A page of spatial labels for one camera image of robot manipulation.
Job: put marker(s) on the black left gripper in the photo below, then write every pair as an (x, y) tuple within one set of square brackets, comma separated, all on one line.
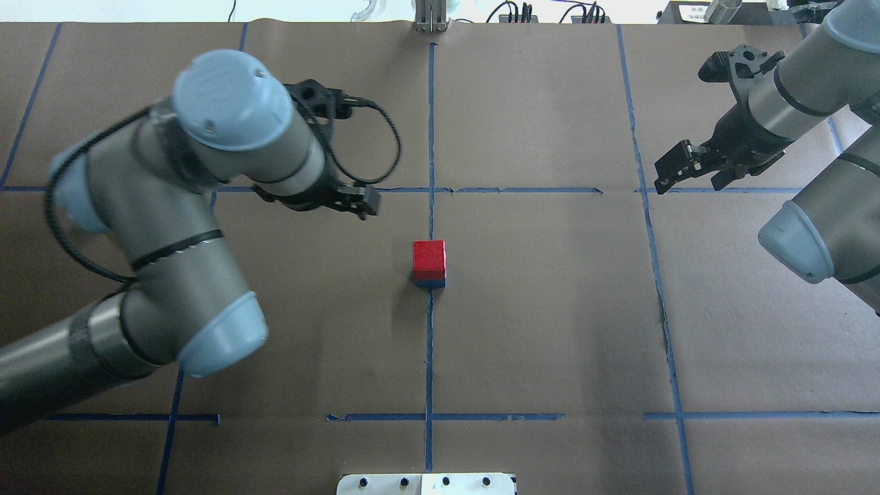
[(311, 196)]

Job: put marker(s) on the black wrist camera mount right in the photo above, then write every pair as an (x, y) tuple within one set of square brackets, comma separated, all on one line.
[(741, 68)]

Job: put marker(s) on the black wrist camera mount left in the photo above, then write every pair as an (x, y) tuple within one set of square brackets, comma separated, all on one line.
[(326, 104)]

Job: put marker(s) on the red wooden cube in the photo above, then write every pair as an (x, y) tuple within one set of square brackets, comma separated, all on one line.
[(429, 259)]

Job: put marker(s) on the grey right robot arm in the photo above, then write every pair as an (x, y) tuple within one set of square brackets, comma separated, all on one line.
[(829, 230)]

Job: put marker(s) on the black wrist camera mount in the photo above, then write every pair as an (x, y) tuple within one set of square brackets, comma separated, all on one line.
[(326, 104), (741, 68)]

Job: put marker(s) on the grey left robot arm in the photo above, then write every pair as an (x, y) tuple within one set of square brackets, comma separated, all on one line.
[(129, 204)]

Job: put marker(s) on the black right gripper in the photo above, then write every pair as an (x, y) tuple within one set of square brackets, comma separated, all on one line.
[(737, 139)]

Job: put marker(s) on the blue wooden cube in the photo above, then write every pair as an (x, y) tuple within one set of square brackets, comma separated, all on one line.
[(434, 283)]

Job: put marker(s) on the white metal camera stand base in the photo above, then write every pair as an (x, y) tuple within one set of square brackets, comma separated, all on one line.
[(429, 483)]

